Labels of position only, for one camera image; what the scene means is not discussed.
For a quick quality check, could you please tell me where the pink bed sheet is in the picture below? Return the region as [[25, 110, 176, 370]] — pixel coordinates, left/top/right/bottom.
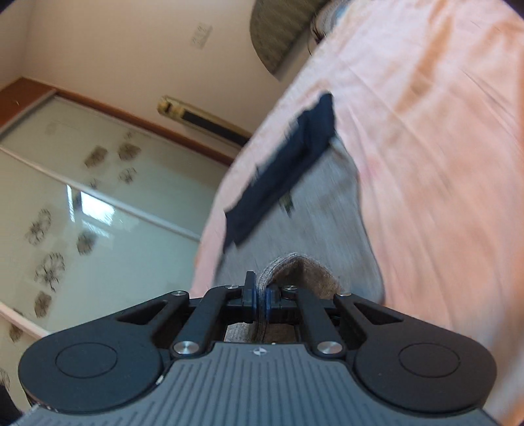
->
[[190, 0, 524, 410]]

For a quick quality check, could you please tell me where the grey sweater with navy sleeves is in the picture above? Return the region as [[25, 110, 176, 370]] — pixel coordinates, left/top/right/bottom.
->
[[213, 93, 385, 345]]

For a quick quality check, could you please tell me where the olive upholstered headboard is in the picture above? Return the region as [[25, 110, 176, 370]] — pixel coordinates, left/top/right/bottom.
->
[[250, 0, 328, 76]]

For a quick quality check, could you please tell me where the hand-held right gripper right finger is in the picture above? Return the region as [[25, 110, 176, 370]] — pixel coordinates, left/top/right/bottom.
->
[[264, 284, 404, 357]]

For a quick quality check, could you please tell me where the brown wooden door frame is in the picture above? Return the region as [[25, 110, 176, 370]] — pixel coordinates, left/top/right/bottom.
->
[[0, 77, 236, 166]]

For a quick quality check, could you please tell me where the golden tower fan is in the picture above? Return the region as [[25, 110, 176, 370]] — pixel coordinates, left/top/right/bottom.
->
[[158, 95, 252, 148]]

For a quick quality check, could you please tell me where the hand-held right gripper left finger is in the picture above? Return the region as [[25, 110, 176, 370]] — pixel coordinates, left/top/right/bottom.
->
[[117, 270, 259, 357]]

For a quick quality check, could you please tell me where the white floral wardrobe door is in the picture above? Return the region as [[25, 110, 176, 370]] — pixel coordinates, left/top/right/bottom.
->
[[0, 94, 230, 410]]

